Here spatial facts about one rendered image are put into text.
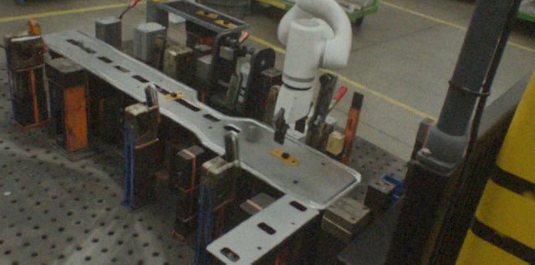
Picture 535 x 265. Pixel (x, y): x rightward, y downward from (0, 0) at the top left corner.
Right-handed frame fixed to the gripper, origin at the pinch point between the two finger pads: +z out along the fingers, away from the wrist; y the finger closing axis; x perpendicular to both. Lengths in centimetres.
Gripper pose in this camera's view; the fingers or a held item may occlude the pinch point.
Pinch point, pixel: (289, 134)
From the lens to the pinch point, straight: 138.5
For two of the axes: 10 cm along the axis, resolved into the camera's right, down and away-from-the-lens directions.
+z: -1.1, 8.8, 4.7
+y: -6.4, 3.0, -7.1
